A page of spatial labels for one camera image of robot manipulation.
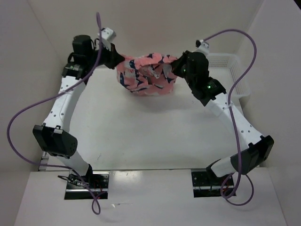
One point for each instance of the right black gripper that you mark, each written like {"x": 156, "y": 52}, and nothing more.
{"x": 177, "y": 64}

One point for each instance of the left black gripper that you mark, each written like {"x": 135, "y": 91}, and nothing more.
{"x": 114, "y": 58}

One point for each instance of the pink shark print shorts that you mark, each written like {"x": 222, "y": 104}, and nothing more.
{"x": 148, "y": 75}

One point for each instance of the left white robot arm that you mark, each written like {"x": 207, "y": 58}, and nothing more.
{"x": 53, "y": 135}

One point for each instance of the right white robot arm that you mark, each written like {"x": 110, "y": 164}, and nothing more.
{"x": 254, "y": 146}

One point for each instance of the white plastic basket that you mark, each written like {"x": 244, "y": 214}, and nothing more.
{"x": 226, "y": 68}

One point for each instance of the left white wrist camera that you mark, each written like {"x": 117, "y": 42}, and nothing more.
{"x": 107, "y": 35}

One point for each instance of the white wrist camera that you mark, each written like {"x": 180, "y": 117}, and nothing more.
{"x": 107, "y": 35}
{"x": 202, "y": 47}

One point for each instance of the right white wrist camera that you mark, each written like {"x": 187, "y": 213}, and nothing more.
{"x": 202, "y": 47}

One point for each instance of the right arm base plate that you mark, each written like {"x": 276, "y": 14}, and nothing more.
{"x": 204, "y": 186}

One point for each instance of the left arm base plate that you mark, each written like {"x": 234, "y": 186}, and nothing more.
{"x": 76, "y": 190}

